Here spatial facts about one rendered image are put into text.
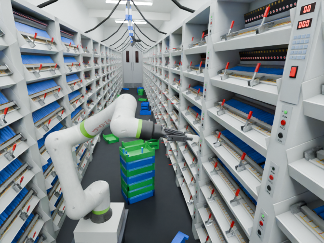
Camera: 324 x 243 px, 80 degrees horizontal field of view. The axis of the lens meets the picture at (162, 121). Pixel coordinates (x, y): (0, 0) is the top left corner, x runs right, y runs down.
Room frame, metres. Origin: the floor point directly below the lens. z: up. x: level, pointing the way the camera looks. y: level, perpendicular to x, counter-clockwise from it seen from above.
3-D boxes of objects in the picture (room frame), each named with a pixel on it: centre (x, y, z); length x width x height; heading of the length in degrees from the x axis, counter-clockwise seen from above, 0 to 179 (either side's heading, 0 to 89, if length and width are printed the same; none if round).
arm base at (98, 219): (1.09, 0.46, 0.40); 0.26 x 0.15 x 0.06; 83
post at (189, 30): (1.98, -0.28, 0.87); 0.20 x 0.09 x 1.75; 98
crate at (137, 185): (1.77, 0.25, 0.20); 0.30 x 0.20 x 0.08; 121
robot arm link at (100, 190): (1.07, 0.41, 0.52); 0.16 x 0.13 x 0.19; 150
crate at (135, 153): (1.77, 0.25, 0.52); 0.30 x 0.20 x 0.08; 121
